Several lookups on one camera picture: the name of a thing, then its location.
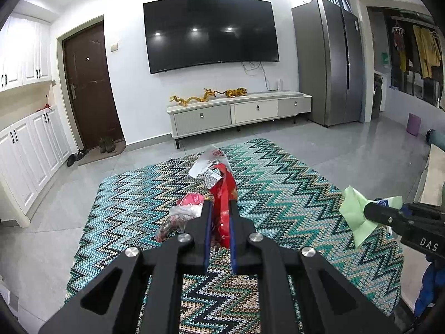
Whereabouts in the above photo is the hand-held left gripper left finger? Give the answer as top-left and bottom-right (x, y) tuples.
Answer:
(38, 199), (213, 334)

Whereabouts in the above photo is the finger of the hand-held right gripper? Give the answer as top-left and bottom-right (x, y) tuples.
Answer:
(363, 200), (445, 232)

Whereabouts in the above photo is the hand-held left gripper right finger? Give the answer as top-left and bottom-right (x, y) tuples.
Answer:
(229, 200), (411, 334)

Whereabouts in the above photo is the white blue wrapper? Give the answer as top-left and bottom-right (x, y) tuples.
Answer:
(374, 197), (404, 209)

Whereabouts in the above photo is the green paper sheet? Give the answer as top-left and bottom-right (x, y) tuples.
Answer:
(339, 186), (378, 249)

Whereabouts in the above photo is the red gold snack packet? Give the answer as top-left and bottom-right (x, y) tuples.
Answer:
(209, 167), (239, 251)

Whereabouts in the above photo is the person's right forearm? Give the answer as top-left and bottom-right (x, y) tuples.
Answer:
(414, 261), (445, 317)

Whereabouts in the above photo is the clear plastic wrapper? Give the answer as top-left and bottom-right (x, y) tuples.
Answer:
(155, 205), (204, 242)

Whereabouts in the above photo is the red white snack packet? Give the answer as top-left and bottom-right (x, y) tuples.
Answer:
(177, 193), (206, 209)

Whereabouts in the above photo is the white foil packet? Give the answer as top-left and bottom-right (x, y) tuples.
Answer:
(188, 146), (232, 178)

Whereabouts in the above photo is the zigzag knitted blanket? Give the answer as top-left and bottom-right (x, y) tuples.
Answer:
(64, 138), (406, 334)

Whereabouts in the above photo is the washing machine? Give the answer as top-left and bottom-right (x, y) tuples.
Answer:
(371, 73), (386, 121)

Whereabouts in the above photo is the grey white television cabinet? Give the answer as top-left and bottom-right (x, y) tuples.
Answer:
(166, 91), (312, 149)

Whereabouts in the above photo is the brown door mat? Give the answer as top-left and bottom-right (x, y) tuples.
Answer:
(78, 144), (126, 166)

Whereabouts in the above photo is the golden dragon figurine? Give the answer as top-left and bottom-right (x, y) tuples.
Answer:
(169, 88), (218, 107)

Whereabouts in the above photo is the silver double-door fridge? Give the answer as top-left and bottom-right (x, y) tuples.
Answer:
(291, 0), (364, 127)

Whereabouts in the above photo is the hanger with small clothes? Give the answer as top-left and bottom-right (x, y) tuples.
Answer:
(391, 24), (409, 72)

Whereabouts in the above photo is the yellow hanging garment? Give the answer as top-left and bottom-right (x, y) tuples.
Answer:
(413, 25), (442, 79)

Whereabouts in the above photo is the brown entrance door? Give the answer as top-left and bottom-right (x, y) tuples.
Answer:
(62, 21), (126, 152)

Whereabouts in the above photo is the white base cabinet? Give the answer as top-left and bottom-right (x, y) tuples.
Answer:
(0, 106), (73, 223)

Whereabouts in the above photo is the black wall television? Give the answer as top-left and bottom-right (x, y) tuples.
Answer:
(143, 0), (280, 74)

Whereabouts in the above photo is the white wall cabinet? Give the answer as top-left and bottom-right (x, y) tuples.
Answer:
(0, 12), (52, 93)

